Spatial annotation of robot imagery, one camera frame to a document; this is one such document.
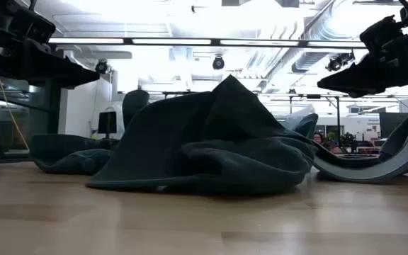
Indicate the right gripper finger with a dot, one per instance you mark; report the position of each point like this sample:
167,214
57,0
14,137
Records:
352,86
370,69

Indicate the small yellow bottle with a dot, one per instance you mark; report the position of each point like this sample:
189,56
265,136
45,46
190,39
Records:
94,134

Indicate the wide black computer monitor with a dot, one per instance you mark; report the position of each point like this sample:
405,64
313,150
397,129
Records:
390,122

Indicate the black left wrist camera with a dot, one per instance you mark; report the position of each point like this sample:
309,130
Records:
30,25

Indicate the black ceiling rail fixture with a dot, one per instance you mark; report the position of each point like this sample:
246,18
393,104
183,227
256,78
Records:
374,2

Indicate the overhead LED light bar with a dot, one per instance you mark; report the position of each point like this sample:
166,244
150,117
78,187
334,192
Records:
83,40

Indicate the dark blue baseball cap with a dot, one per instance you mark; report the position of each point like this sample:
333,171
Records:
190,141
308,124
69,156

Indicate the black ceiling camera cluster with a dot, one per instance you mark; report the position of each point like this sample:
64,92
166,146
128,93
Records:
338,63

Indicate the small black computer monitor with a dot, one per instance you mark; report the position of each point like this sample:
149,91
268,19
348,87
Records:
107,122

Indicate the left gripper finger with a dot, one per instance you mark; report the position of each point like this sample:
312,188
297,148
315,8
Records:
59,65
73,79

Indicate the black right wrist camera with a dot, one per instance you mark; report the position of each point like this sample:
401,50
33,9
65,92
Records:
381,33

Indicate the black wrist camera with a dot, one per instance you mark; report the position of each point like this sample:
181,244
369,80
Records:
381,33
30,25

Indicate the person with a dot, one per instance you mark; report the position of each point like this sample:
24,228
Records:
318,138

